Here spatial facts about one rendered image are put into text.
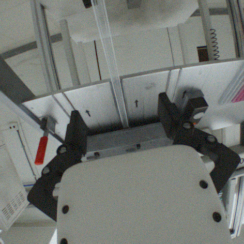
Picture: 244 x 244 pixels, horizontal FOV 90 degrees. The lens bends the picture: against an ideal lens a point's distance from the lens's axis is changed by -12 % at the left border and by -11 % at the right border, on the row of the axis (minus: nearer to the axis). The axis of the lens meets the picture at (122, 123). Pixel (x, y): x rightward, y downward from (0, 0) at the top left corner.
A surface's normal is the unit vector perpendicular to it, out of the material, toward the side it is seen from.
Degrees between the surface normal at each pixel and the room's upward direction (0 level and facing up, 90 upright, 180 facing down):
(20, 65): 90
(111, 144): 133
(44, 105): 43
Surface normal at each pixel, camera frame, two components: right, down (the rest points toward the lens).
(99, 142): -0.12, -0.51
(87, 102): 0.15, 0.84
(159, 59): 0.01, 0.20
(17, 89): 0.98, -0.19
